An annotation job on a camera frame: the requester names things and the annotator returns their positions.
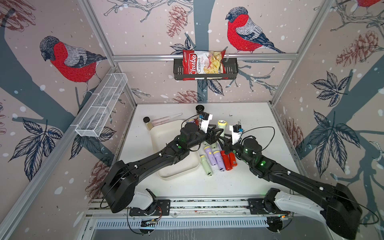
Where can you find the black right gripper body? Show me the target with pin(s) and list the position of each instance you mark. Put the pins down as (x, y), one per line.
(238, 150)

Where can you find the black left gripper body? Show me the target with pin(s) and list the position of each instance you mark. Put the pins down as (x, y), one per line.
(209, 138)

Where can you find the short red flashlight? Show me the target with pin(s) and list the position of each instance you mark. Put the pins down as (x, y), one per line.
(233, 160)

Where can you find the long red flashlight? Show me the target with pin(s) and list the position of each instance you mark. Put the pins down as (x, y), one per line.
(226, 160)

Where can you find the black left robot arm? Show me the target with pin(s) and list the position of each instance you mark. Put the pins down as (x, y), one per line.
(118, 187)

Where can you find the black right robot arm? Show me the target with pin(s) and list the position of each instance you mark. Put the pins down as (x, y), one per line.
(334, 206)

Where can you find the cream plastic storage tray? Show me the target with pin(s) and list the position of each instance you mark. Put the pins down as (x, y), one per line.
(162, 137)

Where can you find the purple flashlight right front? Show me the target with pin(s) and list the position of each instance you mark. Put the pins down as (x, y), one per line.
(220, 162)

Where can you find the purple flashlight left front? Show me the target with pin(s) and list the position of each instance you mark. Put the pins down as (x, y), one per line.
(210, 155)

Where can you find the large spice jar black lid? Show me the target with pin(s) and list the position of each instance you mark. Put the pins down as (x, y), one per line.
(200, 109)

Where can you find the green flashlight front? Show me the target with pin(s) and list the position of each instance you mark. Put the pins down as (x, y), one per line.
(206, 165)

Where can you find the small spice jar black lid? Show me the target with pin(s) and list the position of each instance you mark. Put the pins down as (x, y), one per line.
(148, 123)

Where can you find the red cassava chips bag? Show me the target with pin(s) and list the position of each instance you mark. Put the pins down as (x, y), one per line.
(203, 62)

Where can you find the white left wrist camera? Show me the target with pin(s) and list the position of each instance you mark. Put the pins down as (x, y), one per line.
(205, 119)

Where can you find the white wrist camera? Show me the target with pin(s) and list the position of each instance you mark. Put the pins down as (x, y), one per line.
(236, 132)
(205, 119)

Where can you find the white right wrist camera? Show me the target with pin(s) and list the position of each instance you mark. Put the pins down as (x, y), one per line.
(236, 132)

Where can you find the pink handled metal tongs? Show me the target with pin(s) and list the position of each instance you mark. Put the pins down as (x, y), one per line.
(165, 120)

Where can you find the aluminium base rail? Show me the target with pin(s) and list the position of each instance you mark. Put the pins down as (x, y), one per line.
(185, 214)

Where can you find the black wall basket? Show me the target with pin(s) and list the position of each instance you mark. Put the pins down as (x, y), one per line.
(230, 65)

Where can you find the white wire mesh shelf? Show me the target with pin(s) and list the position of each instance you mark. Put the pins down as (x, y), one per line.
(98, 113)

